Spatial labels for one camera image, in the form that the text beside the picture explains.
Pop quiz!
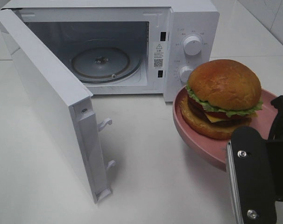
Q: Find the burger with lettuce and cheese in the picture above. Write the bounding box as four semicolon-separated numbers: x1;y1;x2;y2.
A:
179;59;263;140

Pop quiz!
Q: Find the glass microwave turntable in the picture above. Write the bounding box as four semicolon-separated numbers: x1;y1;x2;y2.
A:
71;47;142;84

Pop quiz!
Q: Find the white microwave oven body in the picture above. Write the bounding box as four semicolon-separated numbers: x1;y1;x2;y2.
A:
0;0;219;102

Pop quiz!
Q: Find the pink round plate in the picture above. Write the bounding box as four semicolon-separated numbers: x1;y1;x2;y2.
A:
173;87;277;171

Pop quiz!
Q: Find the white microwave door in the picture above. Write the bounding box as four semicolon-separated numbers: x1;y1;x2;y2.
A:
0;9;115;203

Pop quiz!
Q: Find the lower white timer knob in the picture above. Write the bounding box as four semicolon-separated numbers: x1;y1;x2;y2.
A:
179;66;194;83

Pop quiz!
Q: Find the upper white power knob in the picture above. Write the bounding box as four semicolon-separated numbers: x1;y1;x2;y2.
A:
183;34;203;56

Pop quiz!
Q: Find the white warning label sticker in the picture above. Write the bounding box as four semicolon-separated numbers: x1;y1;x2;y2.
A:
152;42;165;69

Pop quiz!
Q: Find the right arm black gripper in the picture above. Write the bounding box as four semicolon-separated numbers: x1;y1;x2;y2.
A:
226;95;283;224

